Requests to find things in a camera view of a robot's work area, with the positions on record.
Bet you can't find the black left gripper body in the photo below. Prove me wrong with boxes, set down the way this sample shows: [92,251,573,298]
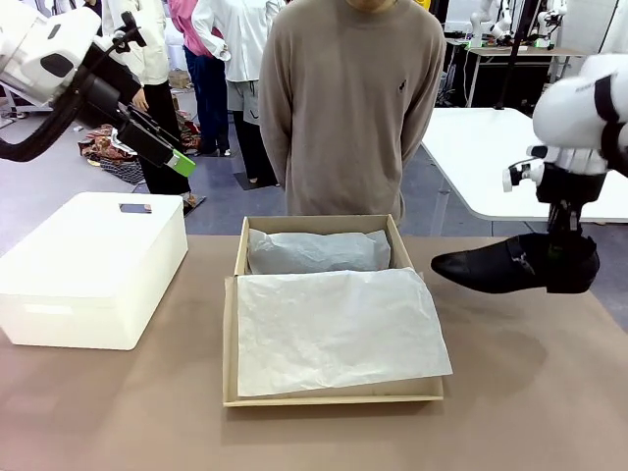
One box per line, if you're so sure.
[79,72,186,169]

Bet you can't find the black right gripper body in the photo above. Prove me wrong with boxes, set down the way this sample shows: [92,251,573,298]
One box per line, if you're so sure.
[535,164,606,218]

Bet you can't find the black leather buckle shoe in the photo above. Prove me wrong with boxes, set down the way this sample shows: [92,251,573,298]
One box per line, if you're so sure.
[430,234,602,295]

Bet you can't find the white tissue paper sheet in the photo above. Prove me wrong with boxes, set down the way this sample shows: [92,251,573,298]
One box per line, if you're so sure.
[235,228,453,398]

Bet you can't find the cardboard shoe box base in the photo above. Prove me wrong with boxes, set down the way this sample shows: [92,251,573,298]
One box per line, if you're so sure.
[234,213,418,284]

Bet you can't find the white plastic storage box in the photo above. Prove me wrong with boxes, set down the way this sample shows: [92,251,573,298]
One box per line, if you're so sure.
[0,191,189,352]

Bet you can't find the patterned fabric pile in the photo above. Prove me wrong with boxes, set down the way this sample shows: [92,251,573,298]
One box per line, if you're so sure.
[78,122,144,185]

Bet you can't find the person pink shirt navy trousers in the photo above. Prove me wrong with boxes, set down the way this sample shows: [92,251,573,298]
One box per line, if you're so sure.
[169,0,232,157]

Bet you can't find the person white coat black trousers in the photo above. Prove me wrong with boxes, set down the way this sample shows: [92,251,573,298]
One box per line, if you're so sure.
[100,0,193,197]

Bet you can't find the white table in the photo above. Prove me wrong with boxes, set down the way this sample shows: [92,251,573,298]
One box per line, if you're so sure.
[420,106,628,223]

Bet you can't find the mannequin white shirt grey shorts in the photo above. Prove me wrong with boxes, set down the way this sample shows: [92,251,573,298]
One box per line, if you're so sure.
[190,0,287,188]

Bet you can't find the black vertical pole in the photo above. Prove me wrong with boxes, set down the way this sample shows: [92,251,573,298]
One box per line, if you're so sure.
[494,0,524,110]

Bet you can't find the background work table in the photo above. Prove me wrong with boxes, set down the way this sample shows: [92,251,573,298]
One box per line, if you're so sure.
[444,37,588,109]

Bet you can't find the person in beige sweater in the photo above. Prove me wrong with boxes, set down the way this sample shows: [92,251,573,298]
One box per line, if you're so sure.
[258,0,447,230]

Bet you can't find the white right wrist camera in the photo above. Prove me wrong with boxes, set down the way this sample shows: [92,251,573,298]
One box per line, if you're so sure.
[502,156,549,193]

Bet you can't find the right arm black cable bundle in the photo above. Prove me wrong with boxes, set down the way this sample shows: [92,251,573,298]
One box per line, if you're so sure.
[593,73,628,177]

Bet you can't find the arm black cable bundle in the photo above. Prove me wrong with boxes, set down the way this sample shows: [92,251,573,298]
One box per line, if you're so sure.
[593,73,628,177]
[0,10,148,163]

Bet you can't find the left arm black cable bundle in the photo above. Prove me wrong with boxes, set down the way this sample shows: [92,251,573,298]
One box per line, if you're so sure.
[0,10,148,163]

